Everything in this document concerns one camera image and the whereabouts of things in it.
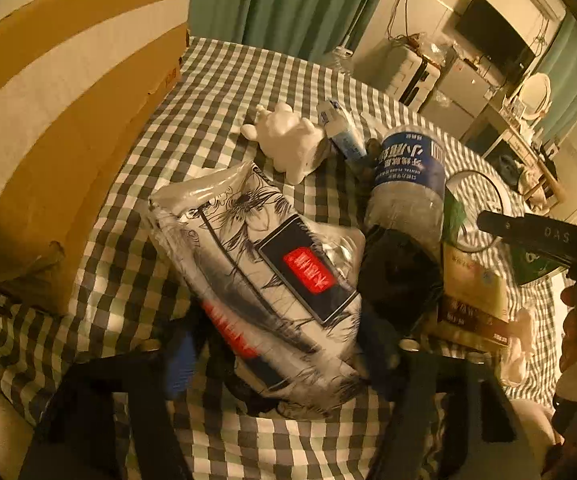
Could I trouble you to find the white plush toy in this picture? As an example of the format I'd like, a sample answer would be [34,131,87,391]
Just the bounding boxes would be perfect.
[241,102,332,184]

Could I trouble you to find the brown paper box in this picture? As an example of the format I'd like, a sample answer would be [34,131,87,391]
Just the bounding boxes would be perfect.
[421,242,512,353]

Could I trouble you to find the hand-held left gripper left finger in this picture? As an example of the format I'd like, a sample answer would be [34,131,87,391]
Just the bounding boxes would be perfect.
[33,327,206,480]

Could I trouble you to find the black television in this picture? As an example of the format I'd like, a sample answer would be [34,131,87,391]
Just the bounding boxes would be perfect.
[455,0,537,76]

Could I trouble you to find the black white printed snack bag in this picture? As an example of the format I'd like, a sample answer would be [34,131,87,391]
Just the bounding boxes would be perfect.
[148,162,367,418]

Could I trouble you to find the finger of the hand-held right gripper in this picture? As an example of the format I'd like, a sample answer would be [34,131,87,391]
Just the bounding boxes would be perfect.
[477,210,577,267]

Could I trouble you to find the blue white tissue pack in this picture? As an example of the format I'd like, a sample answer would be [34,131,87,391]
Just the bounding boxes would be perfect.
[319,99,368,161]

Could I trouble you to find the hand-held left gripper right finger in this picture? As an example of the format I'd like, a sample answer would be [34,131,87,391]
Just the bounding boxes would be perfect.
[369,337,527,480]

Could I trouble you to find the white dressing table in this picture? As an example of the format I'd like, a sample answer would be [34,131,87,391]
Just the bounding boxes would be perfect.
[461,105,564,211]

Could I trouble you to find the narrow green curtain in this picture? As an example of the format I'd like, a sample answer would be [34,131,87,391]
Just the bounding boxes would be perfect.
[533,10,577,146]

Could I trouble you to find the grey mini fridge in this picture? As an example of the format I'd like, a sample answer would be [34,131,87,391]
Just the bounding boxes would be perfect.
[421,45,494,136]

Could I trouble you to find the brown cardboard box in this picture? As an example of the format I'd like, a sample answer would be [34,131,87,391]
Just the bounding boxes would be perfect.
[0,0,196,316]

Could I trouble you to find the crumpled white tissue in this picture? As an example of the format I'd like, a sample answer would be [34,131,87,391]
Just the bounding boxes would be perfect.
[501,307,537,386]

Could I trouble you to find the white suitcase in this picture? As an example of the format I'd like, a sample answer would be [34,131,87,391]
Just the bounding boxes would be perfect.
[379,40,442,108]

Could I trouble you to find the white oval mirror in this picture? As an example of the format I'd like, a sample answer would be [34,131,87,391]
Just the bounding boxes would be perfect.
[511,72,553,126]

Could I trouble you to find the wide green curtain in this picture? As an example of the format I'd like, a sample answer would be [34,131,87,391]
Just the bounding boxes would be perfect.
[36,0,399,66]

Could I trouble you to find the plastic water bottle blue label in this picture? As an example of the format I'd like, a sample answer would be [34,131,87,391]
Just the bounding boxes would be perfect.
[365,124,447,261]

